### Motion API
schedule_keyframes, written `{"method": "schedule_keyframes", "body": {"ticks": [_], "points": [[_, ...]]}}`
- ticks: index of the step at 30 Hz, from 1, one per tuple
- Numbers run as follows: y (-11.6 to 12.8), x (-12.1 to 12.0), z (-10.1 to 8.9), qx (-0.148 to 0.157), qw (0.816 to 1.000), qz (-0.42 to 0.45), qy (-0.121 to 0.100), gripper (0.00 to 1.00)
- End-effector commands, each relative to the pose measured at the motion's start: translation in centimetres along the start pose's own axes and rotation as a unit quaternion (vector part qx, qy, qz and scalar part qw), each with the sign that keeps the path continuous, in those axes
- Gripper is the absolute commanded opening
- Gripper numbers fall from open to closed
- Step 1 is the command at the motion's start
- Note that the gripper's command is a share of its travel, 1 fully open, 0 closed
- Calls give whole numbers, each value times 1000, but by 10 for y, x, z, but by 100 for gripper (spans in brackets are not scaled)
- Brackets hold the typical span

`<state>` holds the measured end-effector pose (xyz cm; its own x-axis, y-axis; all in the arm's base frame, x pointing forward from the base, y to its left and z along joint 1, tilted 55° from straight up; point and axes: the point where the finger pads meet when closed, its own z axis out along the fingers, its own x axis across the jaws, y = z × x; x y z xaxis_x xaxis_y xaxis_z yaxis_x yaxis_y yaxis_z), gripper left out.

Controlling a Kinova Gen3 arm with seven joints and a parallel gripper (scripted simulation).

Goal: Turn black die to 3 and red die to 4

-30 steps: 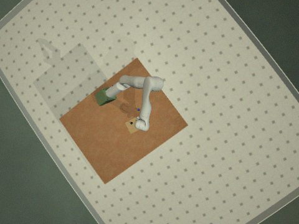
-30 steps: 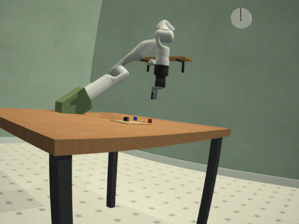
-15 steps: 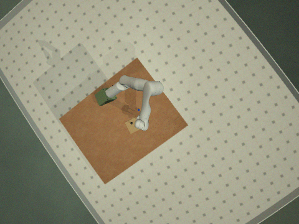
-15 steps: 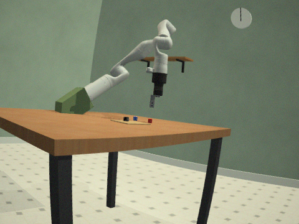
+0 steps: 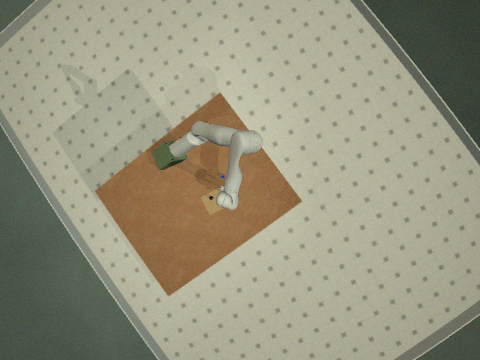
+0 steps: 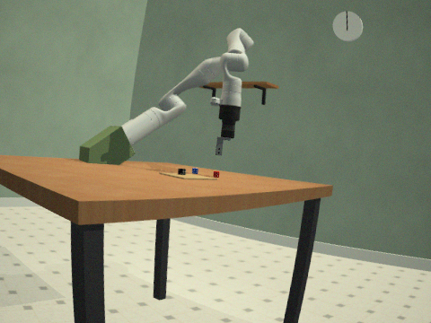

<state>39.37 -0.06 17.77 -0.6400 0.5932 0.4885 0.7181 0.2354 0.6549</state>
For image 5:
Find tan square mat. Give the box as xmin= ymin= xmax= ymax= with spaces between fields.
xmin=201 ymin=188 xmax=224 ymax=215

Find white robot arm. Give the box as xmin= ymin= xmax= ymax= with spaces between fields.
xmin=169 ymin=121 xmax=263 ymax=210

